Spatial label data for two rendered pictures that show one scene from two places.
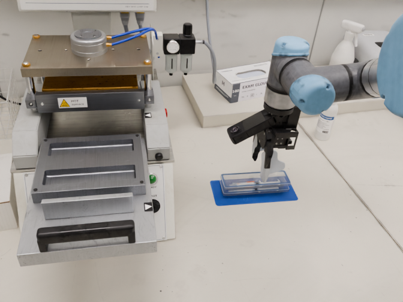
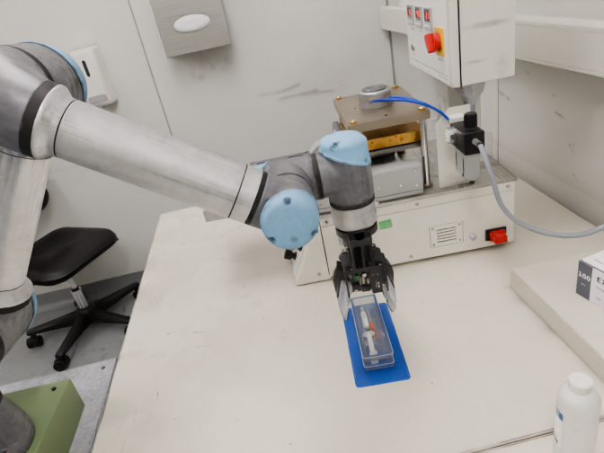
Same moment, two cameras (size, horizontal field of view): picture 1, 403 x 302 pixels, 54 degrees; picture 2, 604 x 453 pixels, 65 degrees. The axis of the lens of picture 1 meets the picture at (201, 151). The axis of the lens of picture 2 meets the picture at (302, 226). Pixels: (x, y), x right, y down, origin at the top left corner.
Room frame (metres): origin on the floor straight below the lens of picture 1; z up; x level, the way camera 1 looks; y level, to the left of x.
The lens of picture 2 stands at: (0.92, -0.89, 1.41)
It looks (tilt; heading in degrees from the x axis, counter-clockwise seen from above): 27 degrees down; 105
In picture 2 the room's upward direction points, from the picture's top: 12 degrees counter-clockwise
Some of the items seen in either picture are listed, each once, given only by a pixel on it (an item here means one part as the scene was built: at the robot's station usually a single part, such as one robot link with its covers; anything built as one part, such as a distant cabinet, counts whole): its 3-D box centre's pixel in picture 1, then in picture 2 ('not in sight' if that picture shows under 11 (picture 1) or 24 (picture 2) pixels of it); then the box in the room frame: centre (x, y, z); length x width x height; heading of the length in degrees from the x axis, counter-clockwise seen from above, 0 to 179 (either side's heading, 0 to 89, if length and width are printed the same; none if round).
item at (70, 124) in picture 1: (97, 110); (397, 171); (0.88, 0.28, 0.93); 0.46 x 0.35 x 0.01; 13
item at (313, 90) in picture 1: (314, 86); (286, 186); (0.72, -0.22, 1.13); 0.11 x 0.11 x 0.08; 15
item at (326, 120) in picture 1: (327, 118); (576, 419); (1.10, -0.40, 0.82); 0.05 x 0.05 x 0.14
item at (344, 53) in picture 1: (343, 56); not in sight; (1.39, -0.49, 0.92); 0.09 x 0.08 x 0.25; 46
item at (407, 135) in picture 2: (95, 67); (378, 122); (0.85, 0.26, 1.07); 0.22 x 0.17 x 0.10; 103
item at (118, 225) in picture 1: (87, 235); not in sight; (0.41, 0.17, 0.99); 0.15 x 0.02 x 0.04; 103
